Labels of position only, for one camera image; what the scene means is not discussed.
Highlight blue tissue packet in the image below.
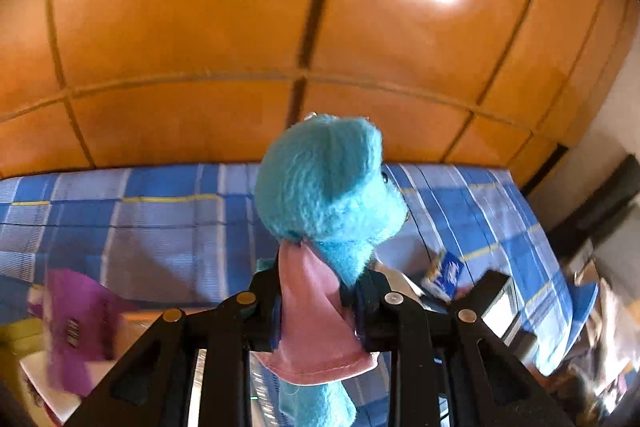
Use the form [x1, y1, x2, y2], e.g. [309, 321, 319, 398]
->
[421, 251, 464, 303]

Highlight teal plush bear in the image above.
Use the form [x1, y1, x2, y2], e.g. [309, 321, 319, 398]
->
[255, 115, 408, 426]

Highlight purple carton box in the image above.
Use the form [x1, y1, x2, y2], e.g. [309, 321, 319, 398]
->
[42, 268, 138, 397]

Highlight gold metal tin tray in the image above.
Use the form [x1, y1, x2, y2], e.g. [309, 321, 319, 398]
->
[0, 305, 216, 425]

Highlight blue plaid tablecloth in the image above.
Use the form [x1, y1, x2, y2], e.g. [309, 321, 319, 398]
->
[0, 162, 599, 427]

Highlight wooden wardrobe panels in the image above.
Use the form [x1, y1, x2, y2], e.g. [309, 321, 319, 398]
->
[1, 0, 639, 184]

